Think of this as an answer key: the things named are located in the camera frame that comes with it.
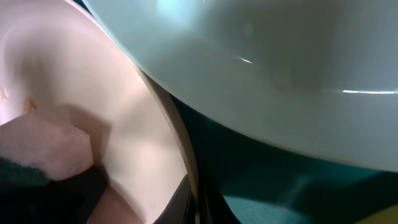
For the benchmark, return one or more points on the light blue plate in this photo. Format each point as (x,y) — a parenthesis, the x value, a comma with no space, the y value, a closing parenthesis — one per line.
(315,77)

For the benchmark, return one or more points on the white plate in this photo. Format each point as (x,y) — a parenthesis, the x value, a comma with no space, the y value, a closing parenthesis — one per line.
(56,61)

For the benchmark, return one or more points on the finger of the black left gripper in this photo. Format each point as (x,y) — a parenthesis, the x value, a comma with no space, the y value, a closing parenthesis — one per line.
(67,201)

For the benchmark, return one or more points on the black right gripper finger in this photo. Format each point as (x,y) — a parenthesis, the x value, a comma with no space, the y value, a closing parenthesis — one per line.
(182,207)

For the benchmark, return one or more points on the blue plastic tray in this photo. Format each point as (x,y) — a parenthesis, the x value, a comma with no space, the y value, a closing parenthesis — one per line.
(262,183)

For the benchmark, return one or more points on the green rimmed plate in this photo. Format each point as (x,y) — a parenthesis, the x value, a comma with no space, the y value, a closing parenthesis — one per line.
(386,216)

